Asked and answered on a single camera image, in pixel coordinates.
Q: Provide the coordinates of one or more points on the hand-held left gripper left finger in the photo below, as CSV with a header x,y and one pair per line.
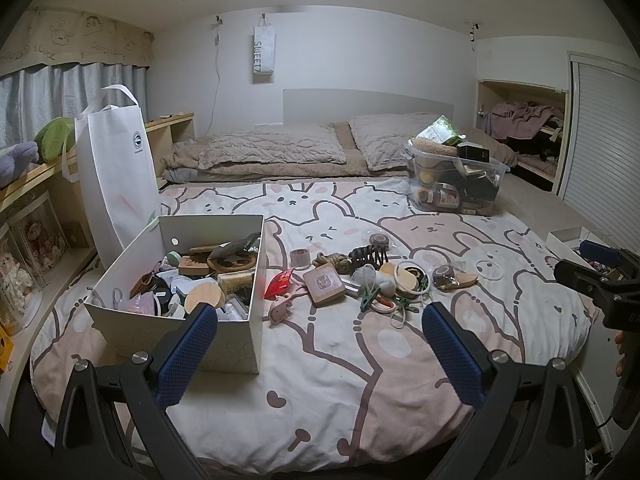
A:
x,y
192,345

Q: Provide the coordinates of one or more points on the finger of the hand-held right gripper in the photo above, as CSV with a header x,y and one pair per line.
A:
x,y
600,251
580,275

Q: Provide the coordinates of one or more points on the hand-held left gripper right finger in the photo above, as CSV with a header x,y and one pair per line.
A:
x,y
450,345

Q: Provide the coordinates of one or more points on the white cardboard box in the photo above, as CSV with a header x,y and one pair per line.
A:
x,y
200,355

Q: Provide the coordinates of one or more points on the green clothespin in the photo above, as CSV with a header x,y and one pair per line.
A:
x,y
404,305
369,296

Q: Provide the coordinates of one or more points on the person's right hand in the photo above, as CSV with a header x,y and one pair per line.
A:
x,y
620,355

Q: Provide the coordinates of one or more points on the white tray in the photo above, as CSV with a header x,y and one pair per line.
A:
x,y
570,240

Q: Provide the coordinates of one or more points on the round wooden lid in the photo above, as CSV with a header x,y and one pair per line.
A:
x,y
202,300

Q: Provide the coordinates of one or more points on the white rubber loops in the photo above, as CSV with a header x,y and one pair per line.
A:
x,y
400,319

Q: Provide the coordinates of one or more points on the small stamped wooden box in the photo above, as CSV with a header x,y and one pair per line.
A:
x,y
193,265

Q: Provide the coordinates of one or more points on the mint green tape roll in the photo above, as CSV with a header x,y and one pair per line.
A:
x,y
174,258

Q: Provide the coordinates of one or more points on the small scissors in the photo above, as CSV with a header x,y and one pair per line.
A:
x,y
115,298

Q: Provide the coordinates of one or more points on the frog print round coaster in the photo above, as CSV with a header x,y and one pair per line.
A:
x,y
232,261

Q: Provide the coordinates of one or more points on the pink plastic holder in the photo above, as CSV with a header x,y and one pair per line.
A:
x,y
284,308

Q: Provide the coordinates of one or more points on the tan round pad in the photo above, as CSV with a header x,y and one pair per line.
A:
x,y
386,270

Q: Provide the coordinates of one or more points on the white slatted door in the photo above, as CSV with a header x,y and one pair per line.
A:
x,y
602,150

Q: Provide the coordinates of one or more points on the silver grey pouch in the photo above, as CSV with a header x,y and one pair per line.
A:
x,y
230,248

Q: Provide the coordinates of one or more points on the red packet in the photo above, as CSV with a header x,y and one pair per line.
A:
x,y
280,282

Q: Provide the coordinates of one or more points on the printed blanket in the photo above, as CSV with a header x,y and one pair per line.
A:
x,y
350,385

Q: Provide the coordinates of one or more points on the white mesh net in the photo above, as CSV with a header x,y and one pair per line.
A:
x,y
365,275

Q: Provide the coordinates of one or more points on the black hair claw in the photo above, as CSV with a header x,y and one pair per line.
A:
x,y
367,257

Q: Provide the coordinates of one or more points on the brown tape roll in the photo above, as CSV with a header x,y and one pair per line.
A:
x,y
378,240

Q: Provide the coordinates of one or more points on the grey tape roll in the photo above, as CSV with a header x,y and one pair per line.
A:
x,y
300,257

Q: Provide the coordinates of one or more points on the square wooden box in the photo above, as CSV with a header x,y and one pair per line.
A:
x,y
322,285

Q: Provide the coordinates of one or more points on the clear plastic storage bin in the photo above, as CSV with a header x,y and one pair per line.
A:
x,y
455,180

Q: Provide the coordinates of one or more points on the white tote bag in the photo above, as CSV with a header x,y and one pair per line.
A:
x,y
117,175

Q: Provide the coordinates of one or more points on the clear display case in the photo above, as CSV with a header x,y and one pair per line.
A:
x,y
37,242

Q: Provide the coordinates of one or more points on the clear display dome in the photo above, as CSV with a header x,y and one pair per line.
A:
x,y
15,285

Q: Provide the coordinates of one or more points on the yellow box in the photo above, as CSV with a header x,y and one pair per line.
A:
x,y
4,349

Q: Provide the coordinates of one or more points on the green snack packet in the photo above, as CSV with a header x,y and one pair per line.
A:
x,y
440,130

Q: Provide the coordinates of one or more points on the beige quilted pillow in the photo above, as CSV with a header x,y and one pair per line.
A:
x,y
387,140
272,149

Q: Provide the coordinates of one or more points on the wooden bedside shelf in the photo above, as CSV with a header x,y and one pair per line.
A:
x,y
50,185

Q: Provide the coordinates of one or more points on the brown fuzzy blanket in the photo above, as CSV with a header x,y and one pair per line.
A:
x,y
345,157

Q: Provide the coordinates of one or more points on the green plush toy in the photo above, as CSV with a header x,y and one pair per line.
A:
x,y
52,136

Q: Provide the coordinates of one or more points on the white headboard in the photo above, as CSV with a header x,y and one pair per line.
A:
x,y
370,105

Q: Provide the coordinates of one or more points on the purple plush toy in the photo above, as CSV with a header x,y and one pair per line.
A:
x,y
16,159

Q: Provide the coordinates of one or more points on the grey curtain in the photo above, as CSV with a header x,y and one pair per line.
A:
x,y
55,95

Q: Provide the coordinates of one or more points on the beige printed curtain valance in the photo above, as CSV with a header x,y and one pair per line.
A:
x,y
75,35

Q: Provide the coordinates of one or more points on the wall niche with clothes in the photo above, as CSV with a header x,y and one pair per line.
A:
x,y
525,125

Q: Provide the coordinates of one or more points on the white hanging wall bag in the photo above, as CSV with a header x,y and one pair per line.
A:
x,y
263,52

